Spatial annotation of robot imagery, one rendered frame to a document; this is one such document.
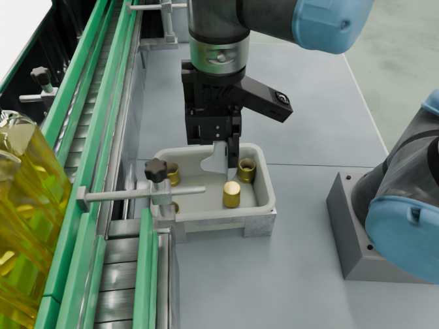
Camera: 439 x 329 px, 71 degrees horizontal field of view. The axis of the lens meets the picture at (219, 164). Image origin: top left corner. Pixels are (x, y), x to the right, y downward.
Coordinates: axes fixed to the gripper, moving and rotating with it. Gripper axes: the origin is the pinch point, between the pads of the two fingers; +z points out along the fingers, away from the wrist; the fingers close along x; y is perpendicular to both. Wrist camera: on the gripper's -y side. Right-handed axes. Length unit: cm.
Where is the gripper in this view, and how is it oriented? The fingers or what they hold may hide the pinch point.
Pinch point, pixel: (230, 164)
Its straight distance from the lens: 55.8
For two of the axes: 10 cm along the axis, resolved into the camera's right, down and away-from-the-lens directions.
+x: 0.7, 7.4, -6.7
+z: 0.0, 6.7, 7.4
